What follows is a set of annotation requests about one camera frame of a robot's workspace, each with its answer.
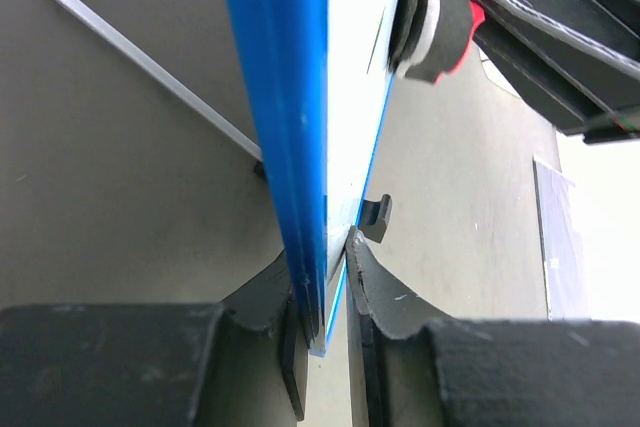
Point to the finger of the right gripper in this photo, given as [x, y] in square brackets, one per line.
[575, 62]

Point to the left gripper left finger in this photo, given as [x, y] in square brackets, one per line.
[241, 361]

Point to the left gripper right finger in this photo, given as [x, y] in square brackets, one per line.
[411, 364]

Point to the red whiteboard eraser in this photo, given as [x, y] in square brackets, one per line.
[431, 38]

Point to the blue framed whiteboard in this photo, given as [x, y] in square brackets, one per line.
[318, 84]

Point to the dark blue notebook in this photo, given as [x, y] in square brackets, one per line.
[561, 244]

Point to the grey wire whiteboard stand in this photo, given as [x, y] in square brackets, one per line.
[125, 46]

